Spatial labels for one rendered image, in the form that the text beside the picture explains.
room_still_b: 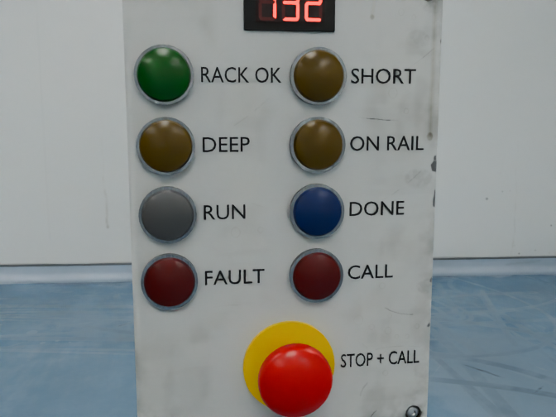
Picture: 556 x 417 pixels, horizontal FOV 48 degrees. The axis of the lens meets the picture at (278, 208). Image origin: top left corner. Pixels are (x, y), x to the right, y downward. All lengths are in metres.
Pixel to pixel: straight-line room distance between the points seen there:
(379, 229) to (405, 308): 0.05
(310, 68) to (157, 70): 0.08
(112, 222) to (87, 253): 0.24
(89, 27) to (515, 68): 2.49
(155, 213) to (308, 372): 0.11
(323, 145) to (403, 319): 0.11
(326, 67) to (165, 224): 0.12
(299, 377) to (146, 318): 0.09
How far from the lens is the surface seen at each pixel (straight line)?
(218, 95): 0.33
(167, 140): 0.32
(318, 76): 0.33
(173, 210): 0.33
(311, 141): 0.33
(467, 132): 3.96
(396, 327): 0.37
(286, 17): 0.34
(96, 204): 3.83
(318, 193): 0.33
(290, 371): 0.33
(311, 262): 0.34
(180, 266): 0.33
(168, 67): 0.32
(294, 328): 0.35
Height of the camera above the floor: 0.99
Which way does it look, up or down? 9 degrees down
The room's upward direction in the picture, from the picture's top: straight up
